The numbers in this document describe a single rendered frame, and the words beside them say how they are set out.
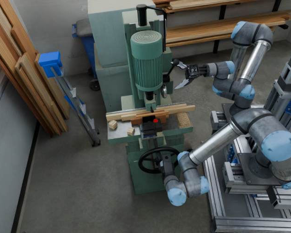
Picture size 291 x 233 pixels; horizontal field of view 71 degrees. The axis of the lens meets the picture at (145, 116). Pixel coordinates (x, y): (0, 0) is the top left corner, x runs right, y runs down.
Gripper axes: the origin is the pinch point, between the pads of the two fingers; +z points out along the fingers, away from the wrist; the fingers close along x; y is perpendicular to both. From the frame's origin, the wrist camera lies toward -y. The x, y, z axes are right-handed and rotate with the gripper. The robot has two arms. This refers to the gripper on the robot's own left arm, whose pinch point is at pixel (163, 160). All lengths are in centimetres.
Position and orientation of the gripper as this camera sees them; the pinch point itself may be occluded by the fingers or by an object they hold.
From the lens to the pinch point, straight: 127.1
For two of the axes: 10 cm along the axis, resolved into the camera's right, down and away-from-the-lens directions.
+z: -0.9, -2.3, 9.7
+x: 9.9, -1.5, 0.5
